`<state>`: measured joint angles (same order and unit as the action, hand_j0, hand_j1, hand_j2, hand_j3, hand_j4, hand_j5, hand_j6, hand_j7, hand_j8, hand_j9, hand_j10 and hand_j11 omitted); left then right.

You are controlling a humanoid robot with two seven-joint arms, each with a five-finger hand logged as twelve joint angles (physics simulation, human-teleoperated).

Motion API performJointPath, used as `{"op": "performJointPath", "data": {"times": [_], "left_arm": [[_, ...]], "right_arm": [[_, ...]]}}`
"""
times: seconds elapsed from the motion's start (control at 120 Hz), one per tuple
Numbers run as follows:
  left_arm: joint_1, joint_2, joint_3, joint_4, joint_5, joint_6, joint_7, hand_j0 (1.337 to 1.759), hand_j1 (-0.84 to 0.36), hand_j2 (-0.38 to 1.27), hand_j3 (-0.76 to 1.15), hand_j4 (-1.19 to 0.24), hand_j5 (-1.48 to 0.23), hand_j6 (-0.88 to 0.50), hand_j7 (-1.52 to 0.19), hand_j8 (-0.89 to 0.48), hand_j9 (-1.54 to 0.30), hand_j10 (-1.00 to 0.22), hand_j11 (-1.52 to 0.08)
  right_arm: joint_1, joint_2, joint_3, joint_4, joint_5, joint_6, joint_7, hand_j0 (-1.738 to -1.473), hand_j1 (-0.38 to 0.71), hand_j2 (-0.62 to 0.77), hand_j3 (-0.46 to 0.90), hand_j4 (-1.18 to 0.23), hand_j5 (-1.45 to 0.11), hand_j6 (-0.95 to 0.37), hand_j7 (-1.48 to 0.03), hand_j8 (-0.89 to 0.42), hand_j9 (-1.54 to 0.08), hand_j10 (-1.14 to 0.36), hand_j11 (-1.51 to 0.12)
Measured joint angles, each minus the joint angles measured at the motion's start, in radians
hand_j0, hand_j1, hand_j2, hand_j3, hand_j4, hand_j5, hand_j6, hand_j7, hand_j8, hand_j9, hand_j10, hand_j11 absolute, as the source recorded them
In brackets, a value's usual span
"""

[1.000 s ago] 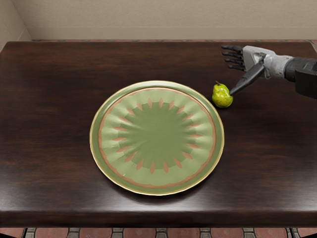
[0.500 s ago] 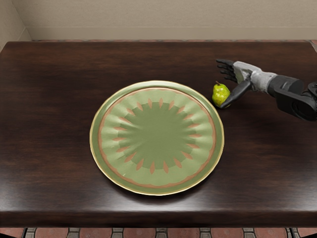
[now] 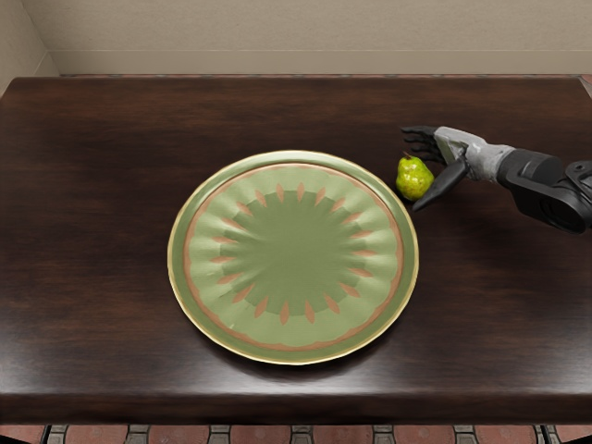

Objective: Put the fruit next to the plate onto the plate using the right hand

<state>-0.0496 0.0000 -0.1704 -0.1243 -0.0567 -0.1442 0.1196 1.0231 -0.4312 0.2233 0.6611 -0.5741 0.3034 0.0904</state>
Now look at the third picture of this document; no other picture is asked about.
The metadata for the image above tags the green pear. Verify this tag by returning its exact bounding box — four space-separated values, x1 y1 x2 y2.
395 152 436 203

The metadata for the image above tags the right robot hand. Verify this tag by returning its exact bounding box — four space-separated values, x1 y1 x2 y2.
400 125 516 213

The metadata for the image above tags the green patterned plate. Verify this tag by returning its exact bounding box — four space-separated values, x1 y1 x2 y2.
166 149 420 366

